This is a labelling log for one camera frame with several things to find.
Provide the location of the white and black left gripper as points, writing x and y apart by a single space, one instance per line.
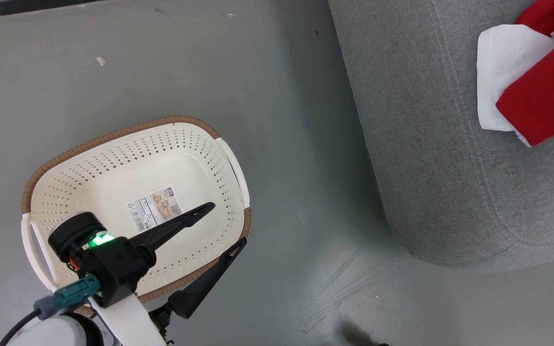
113 269

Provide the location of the red jersey with white sleeve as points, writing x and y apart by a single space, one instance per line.
503 62

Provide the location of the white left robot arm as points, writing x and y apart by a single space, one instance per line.
51 334

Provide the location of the grey fabric sofa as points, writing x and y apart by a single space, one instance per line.
426 144

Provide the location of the paper barcode label sticker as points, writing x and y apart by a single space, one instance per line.
154 209

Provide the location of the cream perforated plastic laundry basket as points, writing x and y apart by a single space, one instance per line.
113 168

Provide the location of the black wall baseboard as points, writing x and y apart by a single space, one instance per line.
17 7

